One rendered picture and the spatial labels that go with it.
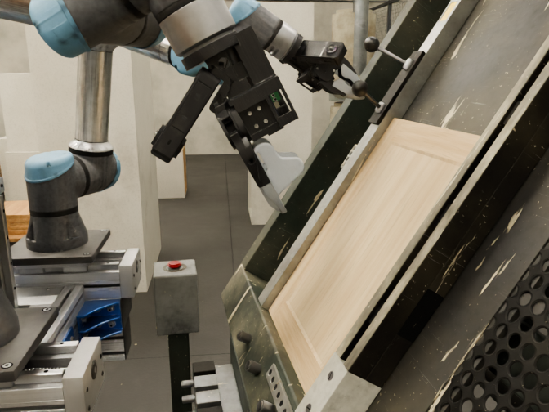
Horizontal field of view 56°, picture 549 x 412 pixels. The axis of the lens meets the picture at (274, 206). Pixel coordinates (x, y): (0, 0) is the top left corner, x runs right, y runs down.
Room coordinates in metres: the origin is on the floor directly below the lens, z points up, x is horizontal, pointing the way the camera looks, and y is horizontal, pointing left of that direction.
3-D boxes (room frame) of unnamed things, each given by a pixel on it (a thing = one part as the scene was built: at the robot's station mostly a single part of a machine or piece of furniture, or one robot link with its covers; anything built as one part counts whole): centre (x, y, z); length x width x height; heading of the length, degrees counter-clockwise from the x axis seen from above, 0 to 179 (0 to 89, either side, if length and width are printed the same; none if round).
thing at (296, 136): (5.16, -0.03, 1.03); 0.60 x 0.58 x 2.05; 6
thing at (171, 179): (6.12, 1.38, 0.36); 0.58 x 0.45 x 0.72; 96
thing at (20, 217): (4.32, 2.19, 0.15); 0.61 x 0.51 x 0.31; 6
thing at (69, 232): (1.27, 0.57, 1.09); 0.15 x 0.15 x 0.10
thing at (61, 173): (1.28, 0.56, 1.20); 0.13 x 0.12 x 0.14; 157
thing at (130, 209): (3.67, 1.22, 0.88); 0.90 x 0.60 x 1.75; 6
